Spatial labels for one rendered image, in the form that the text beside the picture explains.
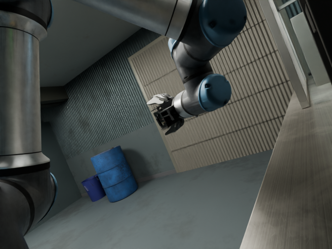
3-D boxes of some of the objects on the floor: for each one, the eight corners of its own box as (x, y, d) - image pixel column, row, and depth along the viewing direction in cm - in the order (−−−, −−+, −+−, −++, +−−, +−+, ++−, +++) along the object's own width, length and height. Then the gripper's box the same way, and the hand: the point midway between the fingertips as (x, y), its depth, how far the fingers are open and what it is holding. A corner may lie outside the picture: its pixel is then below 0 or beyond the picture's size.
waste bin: (113, 191, 453) (103, 170, 451) (100, 201, 415) (89, 178, 414) (99, 194, 475) (90, 174, 473) (86, 204, 438) (76, 183, 436)
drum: (144, 183, 408) (125, 141, 405) (126, 200, 353) (104, 151, 349) (122, 188, 438) (105, 149, 435) (102, 205, 382) (82, 160, 379)
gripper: (153, 82, 52) (133, 100, 70) (188, 144, 54) (161, 146, 72) (176, 69, 56) (152, 90, 74) (209, 129, 58) (178, 135, 76)
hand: (162, 114), depth 74 cm, fingers open, 14 cm apart
